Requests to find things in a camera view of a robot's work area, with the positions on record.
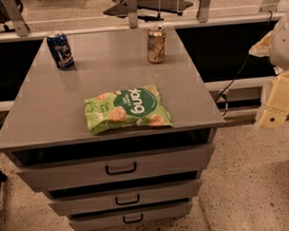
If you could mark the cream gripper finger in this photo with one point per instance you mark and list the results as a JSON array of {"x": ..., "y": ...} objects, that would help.
[{"x": 275, "y": 102}]

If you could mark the blue pepsi can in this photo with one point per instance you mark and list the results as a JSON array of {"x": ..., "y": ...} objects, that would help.
[{"x": 60, "y": 50}]

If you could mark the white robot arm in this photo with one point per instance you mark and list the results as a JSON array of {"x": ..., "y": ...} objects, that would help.
[{"x": 279, "y": 49}]

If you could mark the gold soda can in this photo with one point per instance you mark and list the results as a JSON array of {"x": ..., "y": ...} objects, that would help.
[{"x": 155, "y": 44}]

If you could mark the green snack bag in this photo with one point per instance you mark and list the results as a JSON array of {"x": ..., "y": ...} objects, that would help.
[{"x": 126, "y": 107}]

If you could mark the grey drawer cabinet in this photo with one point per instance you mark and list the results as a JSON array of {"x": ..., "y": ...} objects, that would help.
[{"x": 115, "y": 139}]

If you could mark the bottom grey drawer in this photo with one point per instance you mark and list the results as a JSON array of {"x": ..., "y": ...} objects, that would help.
[{"x": 131, "y": 216}]

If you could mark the grey drawer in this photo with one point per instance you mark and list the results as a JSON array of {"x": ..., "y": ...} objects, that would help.
[
  {"x": 131, "y": 216},
  {"x": 164, "y": 192},
  {"x": 111, "y": 169}
]

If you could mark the middle grey drawer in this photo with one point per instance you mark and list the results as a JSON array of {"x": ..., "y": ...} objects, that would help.
[{"x": 164, "y": 192}]

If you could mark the top grey drawer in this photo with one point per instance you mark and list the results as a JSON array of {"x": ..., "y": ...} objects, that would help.
[{"x": 111, "y": 169}]

